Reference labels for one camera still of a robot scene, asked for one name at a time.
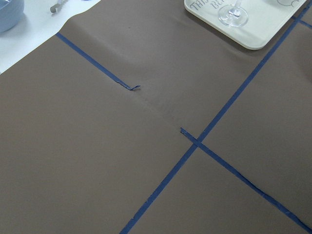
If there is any blue bowl on desk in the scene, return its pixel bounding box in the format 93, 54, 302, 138
0, 0, 24, 33

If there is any cream bear serving tray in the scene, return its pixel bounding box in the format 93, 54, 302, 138
184, 0, 306, 50

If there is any clear wine glass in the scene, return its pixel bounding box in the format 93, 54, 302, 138
218, 0, 249, 27

